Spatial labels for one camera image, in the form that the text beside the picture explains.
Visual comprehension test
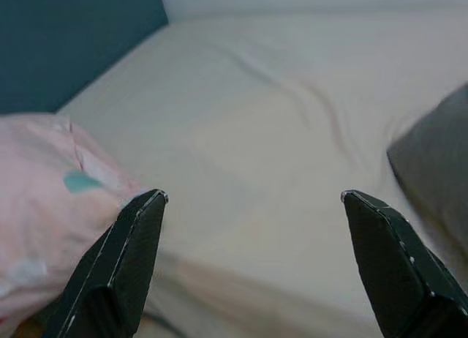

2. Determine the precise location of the pink patterned pillow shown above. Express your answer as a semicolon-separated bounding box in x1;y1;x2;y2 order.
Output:
0;113;147;330

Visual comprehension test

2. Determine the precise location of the grey pillow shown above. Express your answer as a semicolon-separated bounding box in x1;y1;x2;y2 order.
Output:
386;82;468;240

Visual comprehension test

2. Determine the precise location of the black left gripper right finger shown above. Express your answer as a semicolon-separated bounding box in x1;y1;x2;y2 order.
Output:
340;189;468;338

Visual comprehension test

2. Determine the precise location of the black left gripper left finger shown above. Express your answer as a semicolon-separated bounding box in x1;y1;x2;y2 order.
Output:
40;189;169;338

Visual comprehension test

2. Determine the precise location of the bed with cream sheet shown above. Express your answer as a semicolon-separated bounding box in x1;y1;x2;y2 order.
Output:
54;8;468;338

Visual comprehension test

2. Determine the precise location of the teal headboard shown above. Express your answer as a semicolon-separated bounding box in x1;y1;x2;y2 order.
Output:
0;0;169;116

